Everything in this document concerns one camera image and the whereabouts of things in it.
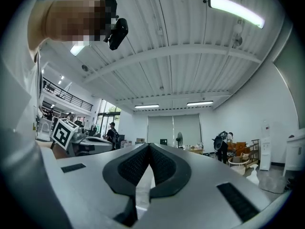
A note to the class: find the grey roller blinds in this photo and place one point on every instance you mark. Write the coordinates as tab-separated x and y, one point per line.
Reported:
174	129

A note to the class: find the white chair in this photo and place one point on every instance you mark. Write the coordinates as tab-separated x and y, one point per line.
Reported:
45	128

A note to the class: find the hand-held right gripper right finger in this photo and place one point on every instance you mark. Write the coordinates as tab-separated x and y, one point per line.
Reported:
202	199

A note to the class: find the black head-worn camera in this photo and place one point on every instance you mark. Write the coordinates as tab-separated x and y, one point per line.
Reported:
118	34

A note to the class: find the grey floor mat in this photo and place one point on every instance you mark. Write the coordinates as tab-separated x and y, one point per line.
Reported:
274	184

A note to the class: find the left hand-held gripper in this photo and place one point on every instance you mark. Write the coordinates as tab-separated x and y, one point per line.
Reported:
62	134

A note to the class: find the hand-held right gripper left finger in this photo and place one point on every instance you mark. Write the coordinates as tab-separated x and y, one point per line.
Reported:
85	190

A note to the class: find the black monitor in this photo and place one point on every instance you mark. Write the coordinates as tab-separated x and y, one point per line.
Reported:
163	142

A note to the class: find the wooden rack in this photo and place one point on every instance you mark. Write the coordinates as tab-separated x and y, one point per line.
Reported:
252	149

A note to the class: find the small ceiling light panel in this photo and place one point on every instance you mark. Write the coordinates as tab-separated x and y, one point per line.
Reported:
76	49

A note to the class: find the glass entrance door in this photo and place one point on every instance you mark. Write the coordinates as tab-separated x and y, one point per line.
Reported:
107	120

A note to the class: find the white cabinet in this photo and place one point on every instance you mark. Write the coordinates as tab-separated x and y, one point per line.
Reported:
295	151

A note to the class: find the white water dispenser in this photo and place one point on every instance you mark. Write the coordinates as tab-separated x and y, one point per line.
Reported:
265	149

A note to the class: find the long curved ceiling light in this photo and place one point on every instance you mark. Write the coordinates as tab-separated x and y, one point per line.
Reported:
236	9

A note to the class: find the wooden table with items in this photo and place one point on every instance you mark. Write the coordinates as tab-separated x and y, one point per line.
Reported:
195	148

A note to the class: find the black standing fan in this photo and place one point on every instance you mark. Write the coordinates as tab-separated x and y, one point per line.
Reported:
179	137

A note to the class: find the black balcony railing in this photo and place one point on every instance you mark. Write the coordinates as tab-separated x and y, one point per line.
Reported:
69	96

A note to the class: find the round white basket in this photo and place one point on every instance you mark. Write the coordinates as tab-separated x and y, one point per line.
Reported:
238	166

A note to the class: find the person's head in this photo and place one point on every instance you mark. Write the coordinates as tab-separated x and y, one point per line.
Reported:
71	13

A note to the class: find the person's left forearm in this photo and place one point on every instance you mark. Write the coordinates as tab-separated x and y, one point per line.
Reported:
59	153

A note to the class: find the person's white shirt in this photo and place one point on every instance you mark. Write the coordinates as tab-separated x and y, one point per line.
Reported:
16	85

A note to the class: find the ceiling strip light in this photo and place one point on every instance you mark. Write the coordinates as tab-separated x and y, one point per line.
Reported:
199	103
146	106

